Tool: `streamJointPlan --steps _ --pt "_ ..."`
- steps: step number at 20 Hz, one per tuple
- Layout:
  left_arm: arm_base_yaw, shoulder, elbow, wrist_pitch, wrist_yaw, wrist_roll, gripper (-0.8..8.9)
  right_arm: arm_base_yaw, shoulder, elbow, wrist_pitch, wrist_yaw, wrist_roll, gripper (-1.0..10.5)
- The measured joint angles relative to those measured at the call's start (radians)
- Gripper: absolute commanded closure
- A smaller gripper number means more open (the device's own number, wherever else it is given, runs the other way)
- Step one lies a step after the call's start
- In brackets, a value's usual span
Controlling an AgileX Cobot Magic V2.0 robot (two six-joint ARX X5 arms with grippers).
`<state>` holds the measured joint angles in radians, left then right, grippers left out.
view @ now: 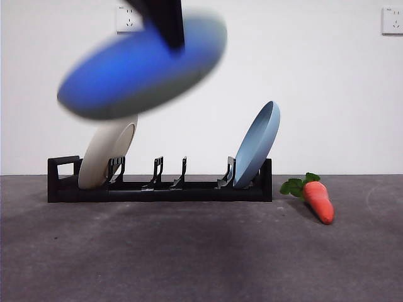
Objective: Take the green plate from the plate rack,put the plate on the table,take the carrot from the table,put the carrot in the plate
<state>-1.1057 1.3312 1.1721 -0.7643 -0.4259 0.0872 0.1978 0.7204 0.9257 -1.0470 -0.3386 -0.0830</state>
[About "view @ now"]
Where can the orange toy carrot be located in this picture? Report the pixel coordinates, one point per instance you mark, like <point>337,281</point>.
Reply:
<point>318,201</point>

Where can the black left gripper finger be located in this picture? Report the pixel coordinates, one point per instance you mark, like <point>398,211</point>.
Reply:
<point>167,19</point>

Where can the cream plate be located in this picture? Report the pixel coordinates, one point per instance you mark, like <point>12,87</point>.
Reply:
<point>100,157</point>

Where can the white wall socket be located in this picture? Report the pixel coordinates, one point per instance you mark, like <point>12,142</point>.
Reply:
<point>393,20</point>
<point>124,22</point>

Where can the green plate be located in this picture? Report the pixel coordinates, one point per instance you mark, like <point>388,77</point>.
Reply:
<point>126,78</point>

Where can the black plate rack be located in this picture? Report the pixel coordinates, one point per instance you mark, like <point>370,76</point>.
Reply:
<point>201,195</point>

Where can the blue plate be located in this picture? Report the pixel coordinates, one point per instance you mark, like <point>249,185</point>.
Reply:
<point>252,157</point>

